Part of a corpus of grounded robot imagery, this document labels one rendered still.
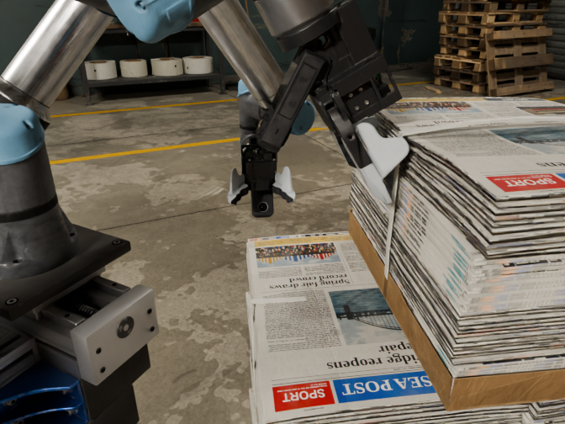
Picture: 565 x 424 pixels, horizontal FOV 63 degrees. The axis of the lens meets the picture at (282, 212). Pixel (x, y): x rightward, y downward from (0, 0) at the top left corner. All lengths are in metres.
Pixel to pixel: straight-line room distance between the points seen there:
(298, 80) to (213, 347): 1.44
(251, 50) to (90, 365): 0.58
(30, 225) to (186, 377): 1.07
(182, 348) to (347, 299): 1.26
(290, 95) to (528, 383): 0.37
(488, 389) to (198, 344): 1.45
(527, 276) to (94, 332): 0.55
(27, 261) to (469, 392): 0.62
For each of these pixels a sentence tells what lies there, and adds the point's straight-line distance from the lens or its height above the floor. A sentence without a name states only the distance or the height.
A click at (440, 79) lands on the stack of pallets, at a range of 7.35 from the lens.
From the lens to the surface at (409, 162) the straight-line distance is 0.54.
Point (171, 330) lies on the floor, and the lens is 1.94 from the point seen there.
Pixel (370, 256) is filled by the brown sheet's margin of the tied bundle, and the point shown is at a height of 0.86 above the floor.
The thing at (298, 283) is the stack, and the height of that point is 0.83.
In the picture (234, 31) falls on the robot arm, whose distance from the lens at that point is 0.86.
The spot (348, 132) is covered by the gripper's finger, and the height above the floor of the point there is 1.07.
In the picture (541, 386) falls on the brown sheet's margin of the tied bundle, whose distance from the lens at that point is 0.54.
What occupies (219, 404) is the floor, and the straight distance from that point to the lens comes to 1.63.
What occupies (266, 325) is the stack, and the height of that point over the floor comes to 0.83.
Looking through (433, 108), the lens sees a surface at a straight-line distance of 0.67.
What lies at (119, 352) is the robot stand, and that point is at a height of 0.71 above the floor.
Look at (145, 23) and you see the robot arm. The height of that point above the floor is 1.18.
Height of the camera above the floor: 1.20
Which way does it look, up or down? 25 degrees down
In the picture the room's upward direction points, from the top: straight up
